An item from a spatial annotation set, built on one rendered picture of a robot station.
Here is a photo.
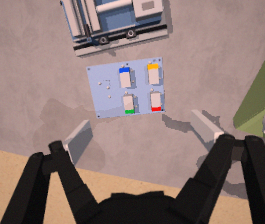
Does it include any white block with red end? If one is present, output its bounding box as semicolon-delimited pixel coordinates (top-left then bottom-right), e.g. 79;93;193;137
150;91;161;111

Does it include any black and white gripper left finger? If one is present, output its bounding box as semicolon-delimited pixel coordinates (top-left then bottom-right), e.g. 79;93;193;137
0;120;112;224

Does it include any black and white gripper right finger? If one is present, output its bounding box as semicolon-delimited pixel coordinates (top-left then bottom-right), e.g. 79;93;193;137
155;109;265;224

